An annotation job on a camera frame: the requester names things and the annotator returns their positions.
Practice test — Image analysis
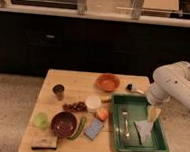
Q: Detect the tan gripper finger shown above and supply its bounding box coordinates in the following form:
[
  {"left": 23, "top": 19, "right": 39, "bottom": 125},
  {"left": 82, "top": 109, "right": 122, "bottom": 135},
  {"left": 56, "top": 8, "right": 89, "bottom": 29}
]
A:
[{"left": 147, "top": 106, "right": 162, "bottom": 123}]

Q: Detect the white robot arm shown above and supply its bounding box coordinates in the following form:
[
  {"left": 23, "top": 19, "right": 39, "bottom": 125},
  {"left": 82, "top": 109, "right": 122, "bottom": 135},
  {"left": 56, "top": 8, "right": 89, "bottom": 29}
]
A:
[{"left": 146, "top": 61, "right": 190, "bottom": 111}]

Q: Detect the white plastic cup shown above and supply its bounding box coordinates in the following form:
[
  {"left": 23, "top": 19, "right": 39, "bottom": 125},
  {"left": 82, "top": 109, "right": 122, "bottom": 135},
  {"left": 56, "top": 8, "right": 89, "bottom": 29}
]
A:
[{"left": 85, "top": 95, "right": 101, "bottom": 113}]

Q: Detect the silver metal fork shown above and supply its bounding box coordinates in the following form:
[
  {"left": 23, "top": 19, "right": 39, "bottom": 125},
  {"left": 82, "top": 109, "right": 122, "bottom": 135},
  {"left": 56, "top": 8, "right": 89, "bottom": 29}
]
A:
[{"left": 121, "top": 109, "right": 130, "bottom": 139}]

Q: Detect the green plastic tray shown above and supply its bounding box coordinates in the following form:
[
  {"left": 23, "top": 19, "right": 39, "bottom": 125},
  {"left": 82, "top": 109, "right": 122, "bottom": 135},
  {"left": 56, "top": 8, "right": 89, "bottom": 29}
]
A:
[{"left": 111, "top": 94, "right": 169, "bottom": 152}]

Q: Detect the orange carrot piece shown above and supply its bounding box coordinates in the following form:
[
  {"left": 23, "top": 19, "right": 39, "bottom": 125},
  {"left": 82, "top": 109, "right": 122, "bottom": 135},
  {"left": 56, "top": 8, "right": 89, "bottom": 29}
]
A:
[{"left": 95, "top": 108, "right": 109, "bottom": 121}]

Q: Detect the orange bowl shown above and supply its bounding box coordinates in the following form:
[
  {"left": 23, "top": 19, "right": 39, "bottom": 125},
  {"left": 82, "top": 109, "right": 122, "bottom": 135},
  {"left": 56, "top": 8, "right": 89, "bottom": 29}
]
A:
[{"left": 95, "top": 73, "right": 120, "bottom": 92}]

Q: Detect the blue sponge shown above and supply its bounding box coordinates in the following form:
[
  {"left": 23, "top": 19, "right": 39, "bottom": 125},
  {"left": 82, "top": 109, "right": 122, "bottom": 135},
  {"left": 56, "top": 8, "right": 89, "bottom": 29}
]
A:
[{"left": 84, "top": 119, "right": 104, "bottom": 141}]

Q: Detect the green cucumber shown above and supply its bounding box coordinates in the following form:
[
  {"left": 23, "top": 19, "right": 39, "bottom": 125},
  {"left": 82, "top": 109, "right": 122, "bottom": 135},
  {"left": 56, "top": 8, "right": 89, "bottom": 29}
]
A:
[{"left": 67, "top": 117, "right": 87, "bottom": 141}]

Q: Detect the bunch of dark grapes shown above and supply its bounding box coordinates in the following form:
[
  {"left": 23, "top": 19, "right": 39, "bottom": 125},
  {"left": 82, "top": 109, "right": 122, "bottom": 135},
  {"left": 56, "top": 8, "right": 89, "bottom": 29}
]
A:
[{"left": 63, "top": 101, "right": 88, "bottom": 113}]

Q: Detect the wooden table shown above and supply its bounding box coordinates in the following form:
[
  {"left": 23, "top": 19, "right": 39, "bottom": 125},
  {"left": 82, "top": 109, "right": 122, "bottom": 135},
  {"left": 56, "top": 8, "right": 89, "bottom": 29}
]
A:
[{"left": 18, "top": 65, "right": 179, "bottom": 152}]

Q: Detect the dark red bowl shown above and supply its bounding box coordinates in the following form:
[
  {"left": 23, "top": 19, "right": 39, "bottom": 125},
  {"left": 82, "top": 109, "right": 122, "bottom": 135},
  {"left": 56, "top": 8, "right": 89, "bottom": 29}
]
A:
[{"left": 51, "top": 112, "right": 77, "bottom": 139}]

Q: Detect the green apple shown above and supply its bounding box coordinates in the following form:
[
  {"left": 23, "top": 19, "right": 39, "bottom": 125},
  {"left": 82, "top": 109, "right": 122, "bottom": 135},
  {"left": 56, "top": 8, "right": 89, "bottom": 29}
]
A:
[{"left": 32, "top": 113, "right": 49, "bottom": 130}]

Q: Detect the brown wooden block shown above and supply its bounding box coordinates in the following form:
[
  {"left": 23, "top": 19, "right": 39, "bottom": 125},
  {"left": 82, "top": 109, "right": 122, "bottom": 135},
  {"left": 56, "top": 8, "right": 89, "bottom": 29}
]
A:
[{"left": 31, "top": 136, "right": 57, "bottom": 150}]

